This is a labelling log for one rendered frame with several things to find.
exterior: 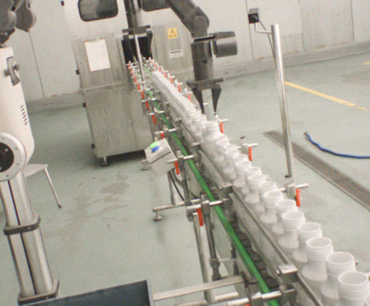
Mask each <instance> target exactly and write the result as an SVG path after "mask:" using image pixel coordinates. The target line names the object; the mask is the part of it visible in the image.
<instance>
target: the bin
mask: <svg viewBox="0 0 370 306"><path fill-rule="evenodd" d="M240 274H241V275H240V276H237V277H231V278H227V279H224V280H218V281H215V282H209V283H205V284H199V285H195V286H190V287H186V288H180V289H174V290H170V291H165V292H164V293H158V294H154V295H153V294H152V289H151V285H150V278H145V279H142V280H137V281H133V282H126V283H123V284H117V285H113V286H108V287H103V288H98V289H95V290H91V291H85V292H82V293H75V294H72V295H66V296H62V297H59V298H53V299H49V300H43V301H39V302H33V303H27V305H21V306H155V305H154V301H158V300H164V299H168V298H174V297H177V296H183V295H189V294H192V293H198V292H199V291H205V290H209V289H215V288H220V287H224V286H230V285H233V284H239V283H243V288H244V290H245V292H246V288H247V287H246V279H245V275H244V273H243V272H242V271H240Z"/></svg>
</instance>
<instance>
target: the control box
mask: <svg viewBox="0 0 370 306"><path fill-rule="evenodd" d="M158 145H160V148H159V149H158V150H156V151H155V152H152V149H153V148H154V147H155V146H154V147H150V146H149V147H148V148H146V149H145V153H146V157H147V160H148V162H149V163H150V165H151V167H152V169H153V171H154V172H155V174H156V175H157V176H158V177H159V176H161V175H163V174H165V173H166V172H169V176H170V177H171V180H172V181H173V184H174V186H175V188H176V190H177V192H178V194H179V195H180V197H181V199H182V201H184V199H183V196H182V195H181V193H180V192H179V190H178V188H177V186H176V184H175V181H176V183H177V184H178V185H179V186H180V187H181V188H183V186H182V181H181V180H179V179H178V178H177V177H176V174H175V172H174V168H175V165H174V163H169V164H167V160H171V159H176V156H175V155H174V153H173V150H171V148H170V146H169V145H168V143H167V141H166V139H165V138H164V139H162V140H161V141H159V144H158ZM158 145H156V146H158ZM174 180H175V181H174ZM189 195H191V197H192V198H193V199H194V200H198V199H199V196H198V194H197V193H196V195H195V194H194V193H193V192H192V191H191V190H190V189H189Z"/></svg>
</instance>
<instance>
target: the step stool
mask: <svg viewBox="0 0 370 306"><path fill-rule="evenodd" d="M47 167H48V164H26V166H25V167H24V169H23V171H24V175H25V177H27V176H29V175H32V174H33V173H36V172H38V171H40V170H44V171H45V174H46V177H47V179H48V181H49V183H50V186H51V188H52V191H53V194H54V196H55V199H56V201H57V204H58V206H59V208H62V205H61V204H60V202H59V199H58V197H57V195H56V192H55V189H54V187H53V184H52V181H51V178H50V176H49V174H48V172H47V170H46V168H47ZM0 201H1V197H0Z"/></svg>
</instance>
